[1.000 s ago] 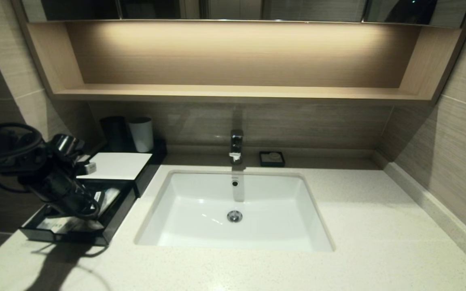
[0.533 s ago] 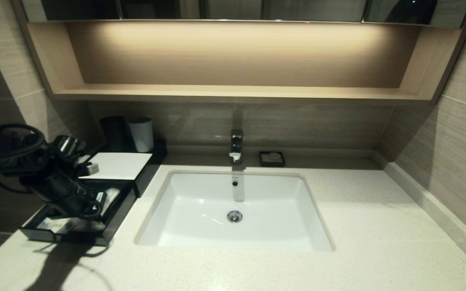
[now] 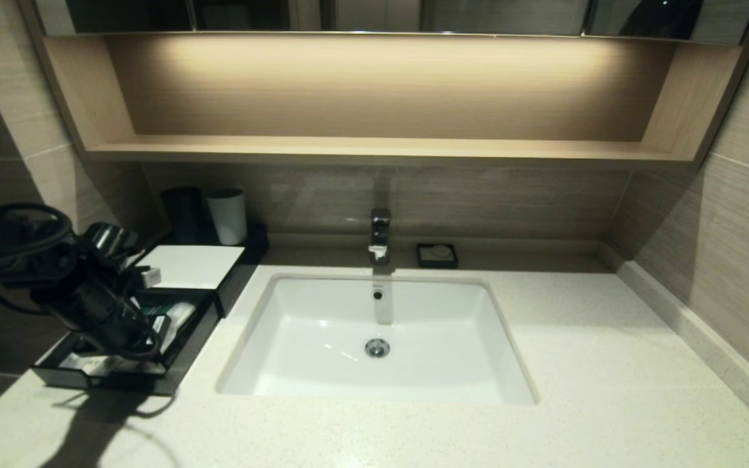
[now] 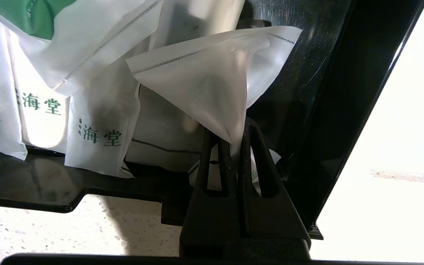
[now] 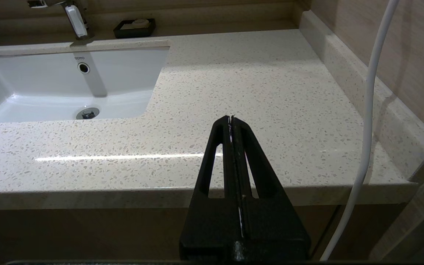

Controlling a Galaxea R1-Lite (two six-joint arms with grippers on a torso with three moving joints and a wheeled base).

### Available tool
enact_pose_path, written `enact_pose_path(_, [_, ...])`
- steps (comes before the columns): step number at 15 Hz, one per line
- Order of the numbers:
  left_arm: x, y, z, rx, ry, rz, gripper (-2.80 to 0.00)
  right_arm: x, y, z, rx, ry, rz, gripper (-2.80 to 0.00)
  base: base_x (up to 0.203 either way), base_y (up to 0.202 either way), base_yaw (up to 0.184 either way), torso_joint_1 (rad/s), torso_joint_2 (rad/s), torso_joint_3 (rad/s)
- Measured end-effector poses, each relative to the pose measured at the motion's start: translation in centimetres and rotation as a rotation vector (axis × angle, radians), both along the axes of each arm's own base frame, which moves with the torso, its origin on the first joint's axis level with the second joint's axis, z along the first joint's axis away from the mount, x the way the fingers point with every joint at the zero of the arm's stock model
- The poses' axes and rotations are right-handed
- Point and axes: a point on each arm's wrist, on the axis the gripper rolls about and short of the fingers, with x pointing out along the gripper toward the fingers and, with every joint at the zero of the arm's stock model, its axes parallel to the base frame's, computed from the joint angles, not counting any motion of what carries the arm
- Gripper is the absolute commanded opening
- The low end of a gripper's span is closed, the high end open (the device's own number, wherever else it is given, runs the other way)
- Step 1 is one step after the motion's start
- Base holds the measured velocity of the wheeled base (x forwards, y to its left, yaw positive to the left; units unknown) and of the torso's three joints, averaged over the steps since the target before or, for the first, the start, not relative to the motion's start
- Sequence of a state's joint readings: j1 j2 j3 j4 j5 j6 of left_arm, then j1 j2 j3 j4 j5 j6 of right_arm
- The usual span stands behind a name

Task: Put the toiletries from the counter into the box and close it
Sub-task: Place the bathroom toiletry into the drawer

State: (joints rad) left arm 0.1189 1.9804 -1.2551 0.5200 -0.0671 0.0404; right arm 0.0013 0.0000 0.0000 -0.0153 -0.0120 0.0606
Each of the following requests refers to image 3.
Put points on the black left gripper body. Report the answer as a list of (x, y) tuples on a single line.
[(88, 299)]

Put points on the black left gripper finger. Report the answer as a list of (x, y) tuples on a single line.
[(127, 351), (160, 331)]

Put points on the clear sachet with pink item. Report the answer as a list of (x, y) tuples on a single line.
[(183, 318)]

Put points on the black drawer of box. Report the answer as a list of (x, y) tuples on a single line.
[(186, 364)]

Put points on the black cup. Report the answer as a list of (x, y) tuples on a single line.
[(184, 214)]

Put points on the white cup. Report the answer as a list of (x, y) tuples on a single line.
[(228, 218)]

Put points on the white sink basin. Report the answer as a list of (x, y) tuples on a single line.
[(322, 351)]

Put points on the chrome sink drain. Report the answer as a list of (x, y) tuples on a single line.
[(378, 348)]

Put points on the chrome faucet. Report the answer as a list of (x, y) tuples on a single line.
[(380, 234)]

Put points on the black soap dish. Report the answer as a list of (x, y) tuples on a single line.
[(421, 260)]

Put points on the round beige soap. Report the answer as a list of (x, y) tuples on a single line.
[(441, 251)]

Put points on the mirror cabinet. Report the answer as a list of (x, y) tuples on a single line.
[(374, 14)]

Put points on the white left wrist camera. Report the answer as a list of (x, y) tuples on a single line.
[(151, 277)]

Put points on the wooden wall shelf niche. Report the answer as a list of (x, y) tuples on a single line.
[(374, 97)]

